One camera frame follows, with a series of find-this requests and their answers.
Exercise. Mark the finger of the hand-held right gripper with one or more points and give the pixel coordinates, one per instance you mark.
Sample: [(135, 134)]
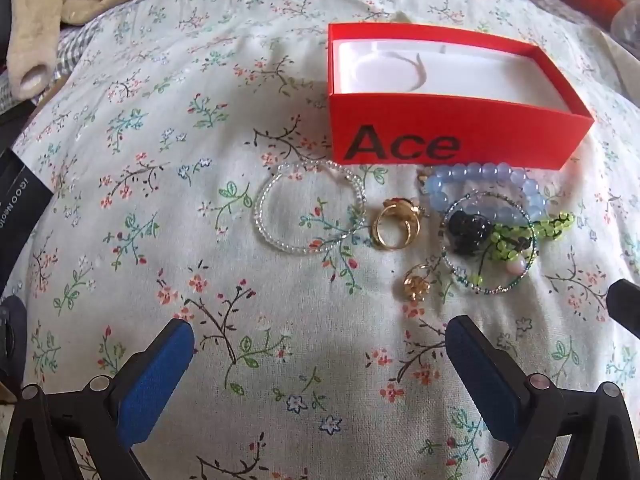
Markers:
[(627, 305)]

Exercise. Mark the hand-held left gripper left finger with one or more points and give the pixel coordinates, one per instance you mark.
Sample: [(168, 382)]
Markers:
[(155, 385)]

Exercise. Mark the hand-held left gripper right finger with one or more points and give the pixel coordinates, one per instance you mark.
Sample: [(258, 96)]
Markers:
[(480, 375)]

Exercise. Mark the green bead strand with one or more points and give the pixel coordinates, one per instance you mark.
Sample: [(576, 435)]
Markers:
[(550, 225)]

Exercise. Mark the black bead cluster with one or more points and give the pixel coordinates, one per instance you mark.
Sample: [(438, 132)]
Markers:
[(467, 230)]

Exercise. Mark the pair of gold rings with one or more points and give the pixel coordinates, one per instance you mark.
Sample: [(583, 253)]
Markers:
[(395, 207)]

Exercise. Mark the red cardboard box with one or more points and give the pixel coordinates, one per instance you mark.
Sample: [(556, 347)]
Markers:
[(400, 120)]

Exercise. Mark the black printed card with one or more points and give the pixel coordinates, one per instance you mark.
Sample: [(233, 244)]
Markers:
[(20, 210)]

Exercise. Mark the floral bedsheet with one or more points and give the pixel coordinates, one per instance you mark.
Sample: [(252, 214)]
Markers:
[(200, 160)]

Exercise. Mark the grey checked cloth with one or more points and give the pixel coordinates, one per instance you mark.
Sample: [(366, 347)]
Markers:
[(75, 47)]

